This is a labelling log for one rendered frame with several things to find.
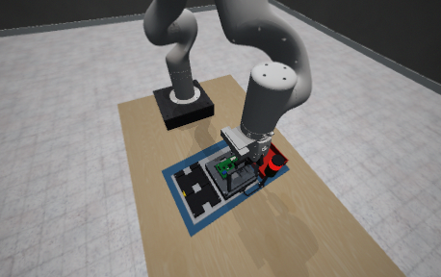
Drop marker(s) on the green circuit board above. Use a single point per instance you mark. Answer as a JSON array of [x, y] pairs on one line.
[[226, 166]]

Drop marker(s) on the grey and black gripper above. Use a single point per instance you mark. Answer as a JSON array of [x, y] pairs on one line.
[[256, 149]]

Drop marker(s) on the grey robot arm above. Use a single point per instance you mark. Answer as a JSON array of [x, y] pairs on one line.
[[244, 22]]

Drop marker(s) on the red bin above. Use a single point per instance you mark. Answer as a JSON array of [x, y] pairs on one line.
[[272, 151]]

